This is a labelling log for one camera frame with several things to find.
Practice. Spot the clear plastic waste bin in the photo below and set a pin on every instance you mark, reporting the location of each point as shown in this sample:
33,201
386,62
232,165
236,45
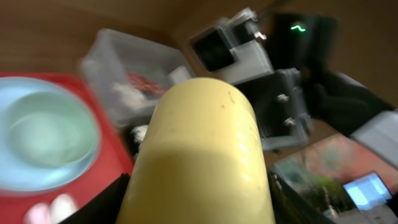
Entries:
113,54

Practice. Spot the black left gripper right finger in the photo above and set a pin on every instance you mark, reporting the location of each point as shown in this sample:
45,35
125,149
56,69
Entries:
289,207

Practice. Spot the white napkin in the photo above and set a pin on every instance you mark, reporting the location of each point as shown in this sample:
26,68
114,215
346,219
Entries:
129,96

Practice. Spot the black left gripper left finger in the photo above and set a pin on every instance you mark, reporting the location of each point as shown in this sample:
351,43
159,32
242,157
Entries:
104,208

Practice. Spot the yellow plastic cup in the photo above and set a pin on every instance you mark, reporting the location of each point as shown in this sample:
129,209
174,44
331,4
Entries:
201,161

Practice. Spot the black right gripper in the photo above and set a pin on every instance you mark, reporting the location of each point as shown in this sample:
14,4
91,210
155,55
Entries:
281,112

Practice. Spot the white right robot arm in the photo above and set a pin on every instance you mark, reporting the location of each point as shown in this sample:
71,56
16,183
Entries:
303,41

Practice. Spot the white plastic spoon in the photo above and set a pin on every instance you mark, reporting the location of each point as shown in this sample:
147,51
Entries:
62,207

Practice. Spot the white plastic fork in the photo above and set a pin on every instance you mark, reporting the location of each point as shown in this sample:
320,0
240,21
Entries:
38,214

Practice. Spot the red plastic tray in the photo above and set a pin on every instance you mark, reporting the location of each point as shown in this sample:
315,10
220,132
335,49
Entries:
111,162

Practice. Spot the light blue plate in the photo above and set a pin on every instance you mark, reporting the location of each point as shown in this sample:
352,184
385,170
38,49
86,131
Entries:
18,175

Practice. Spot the green bowl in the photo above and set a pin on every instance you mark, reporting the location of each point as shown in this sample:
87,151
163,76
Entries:
51,129

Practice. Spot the red snack wrapper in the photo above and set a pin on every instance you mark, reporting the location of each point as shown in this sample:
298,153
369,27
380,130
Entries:
145,85

